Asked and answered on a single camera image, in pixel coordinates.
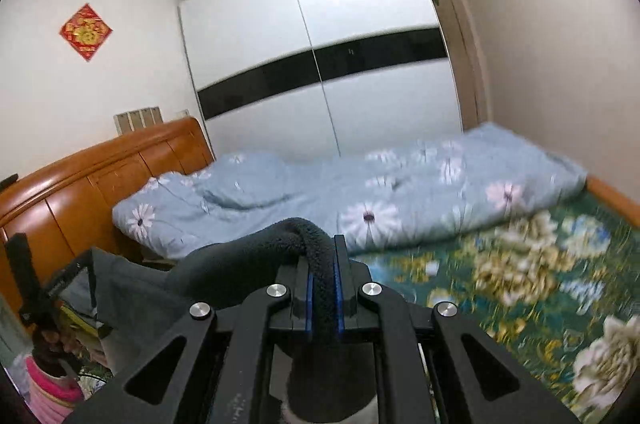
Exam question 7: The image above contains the beige wall panel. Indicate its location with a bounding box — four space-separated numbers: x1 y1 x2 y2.
113 106 165 136

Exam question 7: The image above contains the yellow printed item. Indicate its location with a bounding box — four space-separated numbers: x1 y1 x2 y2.
59 304 103 339

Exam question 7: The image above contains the wooden door frame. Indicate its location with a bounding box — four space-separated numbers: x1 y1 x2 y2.
439 0 495 132

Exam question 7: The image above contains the red diamond wall decoration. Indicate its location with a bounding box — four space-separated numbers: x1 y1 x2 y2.
59 2 113 63

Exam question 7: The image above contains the green blue floral bed sheet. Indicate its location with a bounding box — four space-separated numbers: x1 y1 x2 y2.
350 189 640 424

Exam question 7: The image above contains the wooden headboard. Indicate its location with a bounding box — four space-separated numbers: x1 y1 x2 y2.
0 116 217 320

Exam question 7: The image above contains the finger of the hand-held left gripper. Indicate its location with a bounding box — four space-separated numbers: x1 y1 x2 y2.
42 249 101 305

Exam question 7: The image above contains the dark fleece-lined garment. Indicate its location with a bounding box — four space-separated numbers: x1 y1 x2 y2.
89 216 383 424

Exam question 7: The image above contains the person's left hand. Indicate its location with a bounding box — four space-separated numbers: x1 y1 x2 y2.
32 326 83 379

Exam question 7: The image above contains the wooden bed rail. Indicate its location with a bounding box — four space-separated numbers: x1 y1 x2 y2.
584 173 640 225

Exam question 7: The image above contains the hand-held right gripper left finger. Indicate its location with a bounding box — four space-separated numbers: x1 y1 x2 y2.
70 249 315 424

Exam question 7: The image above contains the white wardrobe with black stripe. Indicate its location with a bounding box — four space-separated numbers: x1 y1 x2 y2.
176 0 463 165

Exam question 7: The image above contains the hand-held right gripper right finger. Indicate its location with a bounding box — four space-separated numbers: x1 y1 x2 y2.
334 234 583 424

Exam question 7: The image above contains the light blue floral quilt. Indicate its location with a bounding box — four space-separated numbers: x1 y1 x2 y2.
111 122 588 261

